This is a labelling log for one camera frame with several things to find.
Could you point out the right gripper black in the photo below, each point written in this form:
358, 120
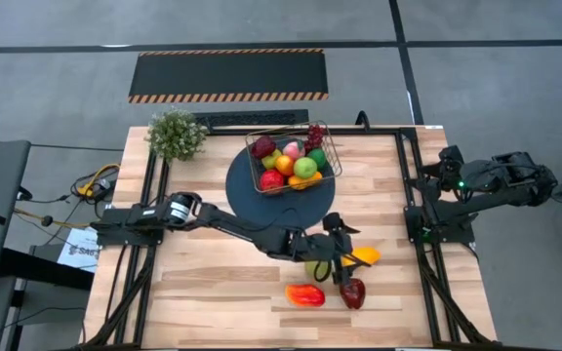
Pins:
451, 163

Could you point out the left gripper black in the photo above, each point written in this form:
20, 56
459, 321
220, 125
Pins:
327, 248

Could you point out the green pear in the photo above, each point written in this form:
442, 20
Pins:
311, 269

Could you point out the dark red apple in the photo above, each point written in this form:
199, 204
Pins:
263, 147
354, 295

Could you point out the red orange mango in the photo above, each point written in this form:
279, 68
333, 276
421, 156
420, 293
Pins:
305, 295

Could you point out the orange-yellow fruit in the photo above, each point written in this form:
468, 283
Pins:
300, 183

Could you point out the light green apple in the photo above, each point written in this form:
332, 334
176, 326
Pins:
305, 167

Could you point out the dark green lime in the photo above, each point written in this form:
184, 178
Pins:
318, 158

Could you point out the bright red apple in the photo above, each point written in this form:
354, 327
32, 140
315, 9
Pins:
271, 180

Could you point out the orange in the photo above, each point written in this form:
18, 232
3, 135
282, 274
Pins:
284, 166

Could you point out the pink peach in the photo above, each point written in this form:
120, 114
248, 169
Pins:
293, 149

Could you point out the yellow-green round fruit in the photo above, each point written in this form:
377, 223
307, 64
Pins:
269, 161

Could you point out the red grape bunch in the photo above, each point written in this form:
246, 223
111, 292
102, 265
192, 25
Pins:
315, 136

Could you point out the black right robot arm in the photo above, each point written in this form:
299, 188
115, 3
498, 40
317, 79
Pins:
505, 180

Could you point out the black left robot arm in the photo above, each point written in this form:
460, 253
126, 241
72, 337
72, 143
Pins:
232, 225

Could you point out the round blue woven placemat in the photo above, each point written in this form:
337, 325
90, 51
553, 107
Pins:
281, 209

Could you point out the black grated floor strip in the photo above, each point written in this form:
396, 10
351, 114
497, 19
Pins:
252, 118

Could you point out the small green potted plant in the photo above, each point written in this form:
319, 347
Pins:
176, 135

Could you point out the black hazard-striped floor mat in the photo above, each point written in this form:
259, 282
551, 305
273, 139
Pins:
227, 75

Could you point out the black power adapter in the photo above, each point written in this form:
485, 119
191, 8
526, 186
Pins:
101, 187

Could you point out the white printed paper sheet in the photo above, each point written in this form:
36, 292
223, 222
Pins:
78, 251

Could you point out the black desk beam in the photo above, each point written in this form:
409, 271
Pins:
42, 268

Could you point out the grey desk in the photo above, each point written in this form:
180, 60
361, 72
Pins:
3, 195

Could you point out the black aluminium rig frame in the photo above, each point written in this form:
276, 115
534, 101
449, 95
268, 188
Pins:
383, 130

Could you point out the black curved bracket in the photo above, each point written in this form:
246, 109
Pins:
363, 119

